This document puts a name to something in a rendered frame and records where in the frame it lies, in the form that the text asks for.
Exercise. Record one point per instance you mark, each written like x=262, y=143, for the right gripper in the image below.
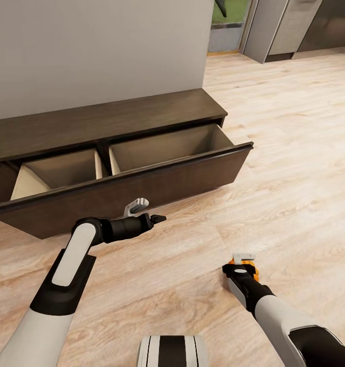
x=229, y=268

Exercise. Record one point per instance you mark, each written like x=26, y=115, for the fixed window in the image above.
x=228, y=26

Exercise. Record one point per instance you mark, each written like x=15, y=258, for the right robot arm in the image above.
x=299, y=340

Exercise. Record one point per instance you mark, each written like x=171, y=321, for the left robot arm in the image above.
x=39, y=338

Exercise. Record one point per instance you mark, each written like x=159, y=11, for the pumpkin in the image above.
x=252, y=264

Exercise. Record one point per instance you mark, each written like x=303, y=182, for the cabinet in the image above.
x=61, y=166

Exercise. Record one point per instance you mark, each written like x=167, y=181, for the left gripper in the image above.
x=135, y=226

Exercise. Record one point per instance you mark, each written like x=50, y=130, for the robot trunk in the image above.
x=172, y=351

